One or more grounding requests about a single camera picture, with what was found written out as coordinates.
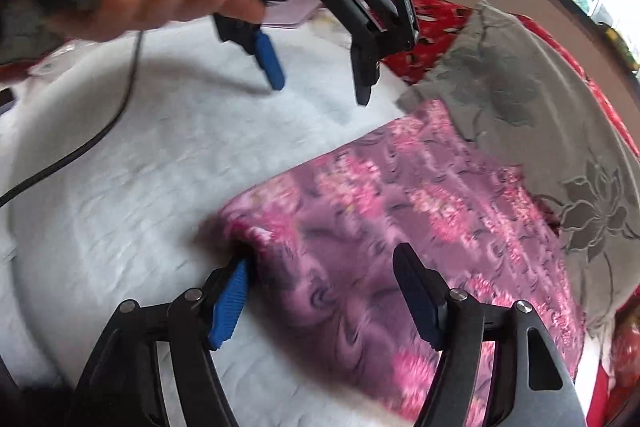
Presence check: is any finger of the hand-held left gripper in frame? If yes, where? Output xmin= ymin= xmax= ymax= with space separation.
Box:
xmin=312 ymin=0 xmax=403 ymax=108
xmin=212 ymin=12 xmax=287 ymax=91

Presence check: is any grey floral pillow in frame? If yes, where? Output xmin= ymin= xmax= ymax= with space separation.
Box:
xmin=397 ymin=0 xmax=640 ymax=333

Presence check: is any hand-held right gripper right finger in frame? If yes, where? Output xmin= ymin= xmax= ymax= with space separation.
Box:
xmin=392 ymin=243 xmax=588 ymax=427

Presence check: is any black cable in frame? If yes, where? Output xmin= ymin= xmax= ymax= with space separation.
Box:
xmin=0 ymin=29 xmax=146 ymax=208

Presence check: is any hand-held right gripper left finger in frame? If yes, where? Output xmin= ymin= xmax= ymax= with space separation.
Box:
xmin=67 ymin=254 xmax=251 ymax=427

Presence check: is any red patterned bedsheet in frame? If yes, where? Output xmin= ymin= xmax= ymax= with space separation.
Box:
xmin=382 ymin=0 xmax=640 ymax=427

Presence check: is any purple floral garment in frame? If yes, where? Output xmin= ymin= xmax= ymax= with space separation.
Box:
xmin=197 ymin=99 xmax=586 ymax=413

